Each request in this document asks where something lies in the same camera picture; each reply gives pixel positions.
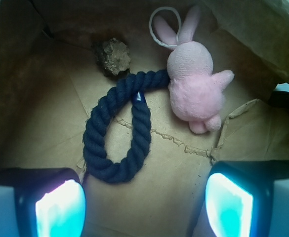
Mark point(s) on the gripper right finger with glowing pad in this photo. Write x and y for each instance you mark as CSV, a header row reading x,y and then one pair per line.
x,y
246,199

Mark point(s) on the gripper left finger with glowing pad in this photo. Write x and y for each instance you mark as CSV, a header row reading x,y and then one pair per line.
x,y
42,202

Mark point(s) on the pink plush bunny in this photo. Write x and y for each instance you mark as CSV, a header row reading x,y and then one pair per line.
x,y
196,93

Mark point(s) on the brown paper bag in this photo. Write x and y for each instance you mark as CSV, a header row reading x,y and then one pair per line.
x,y
49,83

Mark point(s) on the brown rough rock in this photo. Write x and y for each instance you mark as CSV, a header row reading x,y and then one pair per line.
x,y
112,56

